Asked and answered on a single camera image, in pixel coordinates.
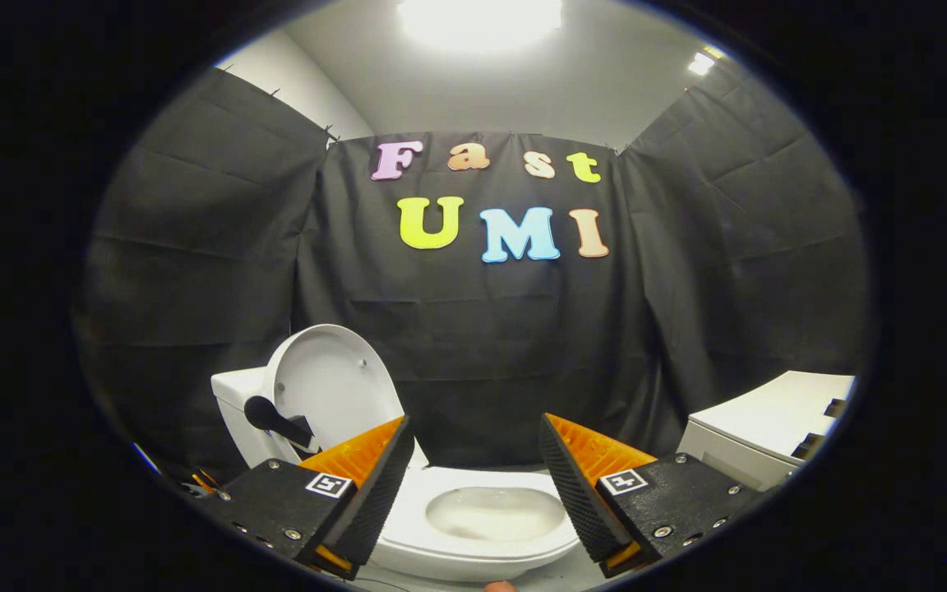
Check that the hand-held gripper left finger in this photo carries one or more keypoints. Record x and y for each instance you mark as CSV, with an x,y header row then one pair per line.
x,y
375,485

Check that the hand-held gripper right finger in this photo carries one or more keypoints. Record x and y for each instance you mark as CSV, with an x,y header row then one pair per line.
x,y
576,485

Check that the white toilet lid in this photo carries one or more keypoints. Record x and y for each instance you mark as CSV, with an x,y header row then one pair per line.
x,y
334,378

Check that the white toilet seat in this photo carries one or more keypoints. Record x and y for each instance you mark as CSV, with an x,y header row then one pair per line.
x,y
416,526

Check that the white ceramic toilet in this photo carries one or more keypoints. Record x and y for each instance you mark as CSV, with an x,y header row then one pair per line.
x,y
239,427

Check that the black backdrop cloth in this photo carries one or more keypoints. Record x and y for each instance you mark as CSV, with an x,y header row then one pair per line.
x,y
482,345

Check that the orange black tool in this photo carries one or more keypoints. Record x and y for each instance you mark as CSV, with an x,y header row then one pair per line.
x,y
204,481

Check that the white grey cabinet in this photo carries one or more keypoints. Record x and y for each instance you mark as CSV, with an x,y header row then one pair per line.
x,y
769,411

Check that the large ceiling light panel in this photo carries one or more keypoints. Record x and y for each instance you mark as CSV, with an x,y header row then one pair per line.
x,y
478,20

